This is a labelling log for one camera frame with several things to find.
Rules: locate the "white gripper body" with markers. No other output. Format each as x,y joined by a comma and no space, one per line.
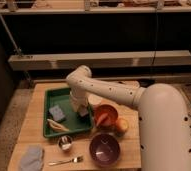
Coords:
79,108

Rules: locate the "green plastic tray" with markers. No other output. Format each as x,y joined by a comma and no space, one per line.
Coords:
73,121

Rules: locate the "blue eraser sponge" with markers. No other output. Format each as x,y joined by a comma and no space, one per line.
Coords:
57,113

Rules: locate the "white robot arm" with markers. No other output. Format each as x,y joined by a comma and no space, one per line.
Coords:
163,117

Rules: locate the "orange carrot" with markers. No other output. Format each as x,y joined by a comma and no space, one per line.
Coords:
101,119

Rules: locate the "orange bowl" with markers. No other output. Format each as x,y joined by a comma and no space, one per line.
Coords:
111,118

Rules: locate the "small metal cup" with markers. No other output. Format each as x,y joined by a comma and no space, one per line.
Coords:
65,143

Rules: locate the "peach apple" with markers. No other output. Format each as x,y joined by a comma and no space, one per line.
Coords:
121,125

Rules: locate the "purple bowl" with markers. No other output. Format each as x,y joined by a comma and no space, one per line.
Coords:
104,150

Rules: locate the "silver fork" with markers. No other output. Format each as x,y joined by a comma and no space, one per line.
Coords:
73,160

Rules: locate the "grey blue cloth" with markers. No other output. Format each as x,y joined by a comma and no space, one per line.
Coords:
32,160

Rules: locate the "metal shelf rail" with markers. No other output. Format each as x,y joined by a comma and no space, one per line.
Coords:
99,60

